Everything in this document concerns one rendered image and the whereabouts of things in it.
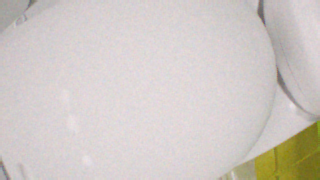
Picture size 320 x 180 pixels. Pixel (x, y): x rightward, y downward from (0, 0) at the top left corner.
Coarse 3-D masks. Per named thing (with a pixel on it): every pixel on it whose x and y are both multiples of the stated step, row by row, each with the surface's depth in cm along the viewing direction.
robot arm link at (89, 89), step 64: (64, 0) 38; (128, 0) 36; (192, 0) 36; (256, 0) 48; (0, 64) 35; (64, 64) 35; (128, 64) 35; (192, 64) 35; (256, 64) 36; (0, 128) 35; (64, 128) 35; (128, 128) 35; (192, 128) 36; (256, 128) 37
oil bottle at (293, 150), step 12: (300, 132) 81; (312, 132) 81; (288, 144) 81; (300, 144) 81; (312, 144) 81; (264, 156) 81; (276, 156) 81; (288, 156) 81; (300, 156) 81; (240, 168) 81; (252, 168) 81; (264, 168) 80; (276, 168) 81
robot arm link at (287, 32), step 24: (264, 0) 47; (288, 0) 37; (312, 0) 35; (288, 24) 39; (312, 24) 35; (288, 48) 41; (312, 48) 36; (288, 72) 44; (312, 72) 37; (312, 96) 41
